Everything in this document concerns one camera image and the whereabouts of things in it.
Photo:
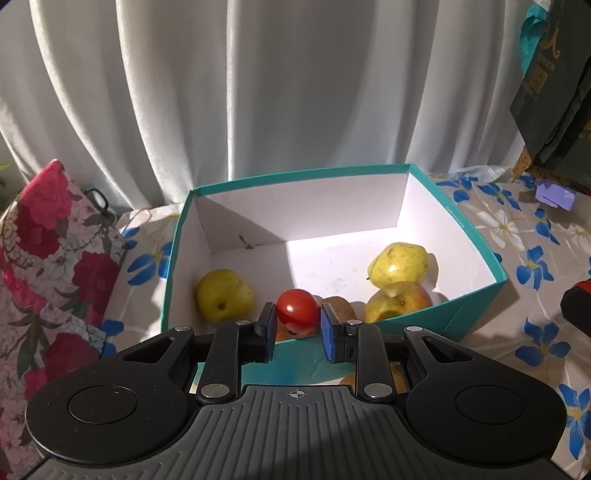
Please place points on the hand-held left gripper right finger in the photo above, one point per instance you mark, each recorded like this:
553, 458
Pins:
327, 334

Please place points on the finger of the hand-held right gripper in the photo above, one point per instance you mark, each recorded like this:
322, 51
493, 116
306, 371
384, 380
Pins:
577, 304

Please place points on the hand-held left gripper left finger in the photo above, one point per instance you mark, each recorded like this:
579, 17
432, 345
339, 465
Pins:
271, 332

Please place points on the brown kiwi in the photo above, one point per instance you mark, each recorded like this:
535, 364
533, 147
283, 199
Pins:
344, 309
397, 376

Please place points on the red cherry tomato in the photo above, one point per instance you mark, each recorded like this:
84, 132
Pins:
299, 310

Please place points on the yellow-green apple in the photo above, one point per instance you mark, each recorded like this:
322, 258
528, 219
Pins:
226, 295

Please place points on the red apple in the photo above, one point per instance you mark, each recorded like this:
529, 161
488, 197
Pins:
397, 302

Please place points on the yellow pear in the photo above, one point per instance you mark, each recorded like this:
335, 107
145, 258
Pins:
399, 265

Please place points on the teal cardboard box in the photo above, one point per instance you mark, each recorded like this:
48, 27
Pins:
323, 221

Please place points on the blue floral tablecloth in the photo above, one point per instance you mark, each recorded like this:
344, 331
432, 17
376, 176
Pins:
521, 230

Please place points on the small purple box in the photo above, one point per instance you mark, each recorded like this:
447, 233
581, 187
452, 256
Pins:
554, 196

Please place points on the dark green box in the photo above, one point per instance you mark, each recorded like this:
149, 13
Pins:
554, 92

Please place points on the red floral cushion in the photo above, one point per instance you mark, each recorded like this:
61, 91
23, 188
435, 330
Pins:
51, 258

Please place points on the white curtain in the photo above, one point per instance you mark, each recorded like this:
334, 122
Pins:
258, 92

